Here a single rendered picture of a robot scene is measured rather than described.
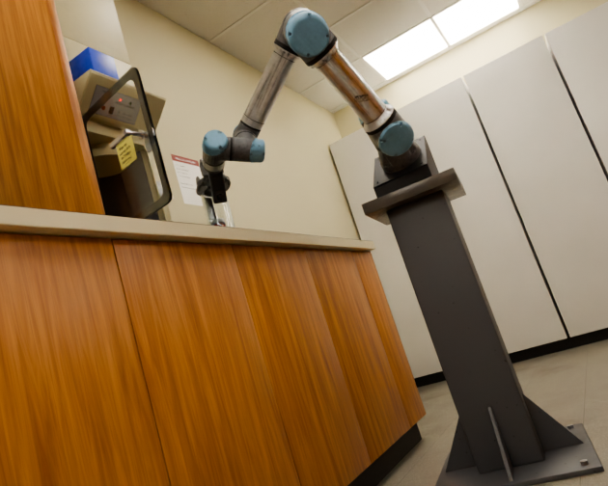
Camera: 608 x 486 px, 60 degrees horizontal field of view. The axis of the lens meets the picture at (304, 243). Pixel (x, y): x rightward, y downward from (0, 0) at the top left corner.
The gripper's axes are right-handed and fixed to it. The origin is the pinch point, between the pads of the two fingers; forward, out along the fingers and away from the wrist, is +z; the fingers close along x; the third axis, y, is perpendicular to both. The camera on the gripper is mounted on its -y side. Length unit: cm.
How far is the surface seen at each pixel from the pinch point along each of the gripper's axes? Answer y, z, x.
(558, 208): -2, 129, -253
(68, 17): 60, -25, 36
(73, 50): 47, -25, 36
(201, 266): -37, -39, 13
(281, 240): -26.1, -10.9, -17.2
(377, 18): 162, 115, -160
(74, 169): -2, -36, 40
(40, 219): -32, -76, 43
